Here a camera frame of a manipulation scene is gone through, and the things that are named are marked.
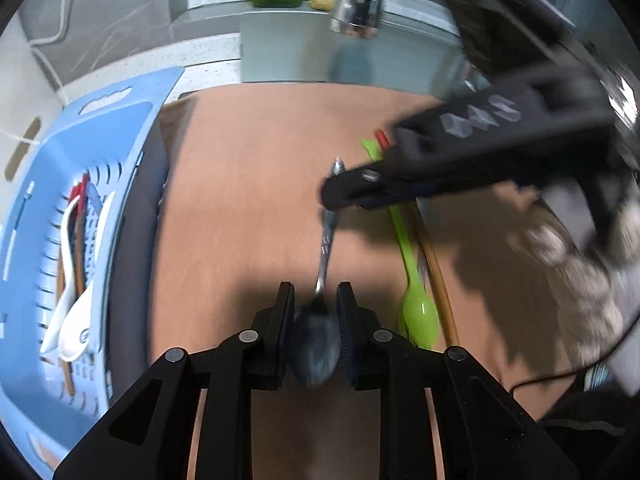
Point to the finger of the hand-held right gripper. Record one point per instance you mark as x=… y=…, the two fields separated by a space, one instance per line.
x=360 y=185

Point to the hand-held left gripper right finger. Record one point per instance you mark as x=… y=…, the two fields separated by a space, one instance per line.
x=346 y=340

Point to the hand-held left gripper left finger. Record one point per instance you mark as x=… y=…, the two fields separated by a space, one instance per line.
x=286 y=340

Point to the metal spoon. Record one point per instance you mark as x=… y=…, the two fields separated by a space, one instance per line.
x=315 y=350

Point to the green plastic spoon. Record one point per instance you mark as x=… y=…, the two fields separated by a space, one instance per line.
x=420 y=310

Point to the white ceramic spoon blue mark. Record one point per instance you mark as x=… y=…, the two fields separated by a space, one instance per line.
x=75 y=330

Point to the plain white ceramic spoon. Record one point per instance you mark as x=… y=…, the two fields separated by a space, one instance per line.
x=65 y=260

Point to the blue plastic drainer basket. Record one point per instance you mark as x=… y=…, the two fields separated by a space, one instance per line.
x=125 y=125

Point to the person's right forearm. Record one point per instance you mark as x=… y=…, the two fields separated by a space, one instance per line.
x=627 y=355

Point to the person's right hand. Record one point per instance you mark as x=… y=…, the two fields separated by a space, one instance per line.
x=565 y=270

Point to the brown wooden cutting board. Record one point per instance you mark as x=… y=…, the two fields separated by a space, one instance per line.
x=250 y=185

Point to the stainless steel sink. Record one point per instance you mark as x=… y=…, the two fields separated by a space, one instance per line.
x=285 y=50

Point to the chrome faucet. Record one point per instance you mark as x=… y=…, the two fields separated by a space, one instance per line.
x=357 y=10

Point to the yellow sponge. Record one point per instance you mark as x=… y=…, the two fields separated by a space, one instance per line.
x=322 y=1

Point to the person's black clothing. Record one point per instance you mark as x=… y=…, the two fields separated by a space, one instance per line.
x=590 y=440

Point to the white plastic cutting board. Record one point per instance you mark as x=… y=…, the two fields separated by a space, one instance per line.
x=20 y=75

